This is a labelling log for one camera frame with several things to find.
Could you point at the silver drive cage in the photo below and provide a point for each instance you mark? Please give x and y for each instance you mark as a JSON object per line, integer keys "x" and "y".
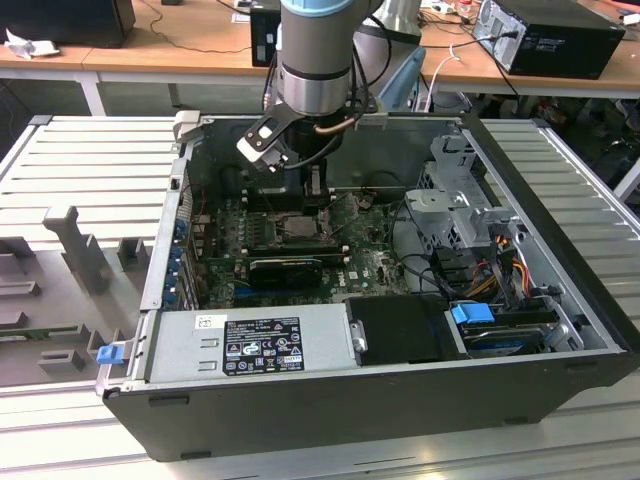
{"x": 440, "y": 205}

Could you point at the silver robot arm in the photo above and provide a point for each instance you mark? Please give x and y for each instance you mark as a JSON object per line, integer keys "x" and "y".
{"x": 312, "y": 50}

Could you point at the black graphics card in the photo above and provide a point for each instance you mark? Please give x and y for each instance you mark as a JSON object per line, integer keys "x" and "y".
{"x": 285, "y": 275}

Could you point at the green motherboard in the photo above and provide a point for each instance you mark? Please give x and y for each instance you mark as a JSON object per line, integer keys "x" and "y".
{"x": 370, "y": 280}

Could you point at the green RAM stick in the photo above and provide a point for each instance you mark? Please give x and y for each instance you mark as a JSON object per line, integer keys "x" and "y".
{"x": 40, "y": 331}

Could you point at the black open PC case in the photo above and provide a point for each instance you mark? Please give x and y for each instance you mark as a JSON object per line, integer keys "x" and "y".
{"x": 350, "y": 415}

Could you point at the crumpled white paper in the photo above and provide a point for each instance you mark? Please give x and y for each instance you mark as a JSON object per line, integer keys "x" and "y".
{"x": 30, "y": 47}

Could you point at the pale blue teach pendant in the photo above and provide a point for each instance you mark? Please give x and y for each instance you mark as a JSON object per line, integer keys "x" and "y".
{"x": 405, "y": 75}

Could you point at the silver square CPU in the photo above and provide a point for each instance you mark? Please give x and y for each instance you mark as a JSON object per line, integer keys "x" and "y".
{"x": 302, "y": 226}

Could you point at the blue expansion slot latches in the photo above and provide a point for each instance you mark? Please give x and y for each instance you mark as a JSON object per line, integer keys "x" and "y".
{"x": 176, "y": 265}

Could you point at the grey parts rack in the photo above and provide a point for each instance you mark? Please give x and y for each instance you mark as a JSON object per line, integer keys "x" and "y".
{"x": 60, "y": 280}

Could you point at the black desktop computer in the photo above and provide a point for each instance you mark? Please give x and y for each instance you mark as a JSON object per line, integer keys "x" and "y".
{"x": 565, "y": 45}

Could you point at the grey power supply unit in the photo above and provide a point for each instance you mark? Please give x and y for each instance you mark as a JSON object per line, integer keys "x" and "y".
{"x": 185, "y": 350}

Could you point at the hard disk in blue carrier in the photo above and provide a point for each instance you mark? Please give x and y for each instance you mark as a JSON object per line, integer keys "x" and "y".
{"x": 472, "y": 320}

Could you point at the small black computer box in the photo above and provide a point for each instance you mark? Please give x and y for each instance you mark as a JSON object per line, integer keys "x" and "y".
{"x": 260, "y": 40}

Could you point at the black plastic air shroud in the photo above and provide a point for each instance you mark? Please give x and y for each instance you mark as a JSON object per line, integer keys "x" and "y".
{"x": 400, "y": 330}

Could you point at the blue plastic case latch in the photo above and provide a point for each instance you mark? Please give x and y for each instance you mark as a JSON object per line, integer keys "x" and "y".
{"x": 110, "y": 355}

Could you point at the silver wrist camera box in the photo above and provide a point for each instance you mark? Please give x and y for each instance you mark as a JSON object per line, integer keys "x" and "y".
{"x": 255, "y": 147}

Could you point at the CPU socket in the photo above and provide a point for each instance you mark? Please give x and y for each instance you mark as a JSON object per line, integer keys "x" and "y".
{"x": 280, "y": 235}

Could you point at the large black box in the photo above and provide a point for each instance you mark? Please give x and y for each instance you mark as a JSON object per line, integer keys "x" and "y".
{"x": 65, "y": 20}

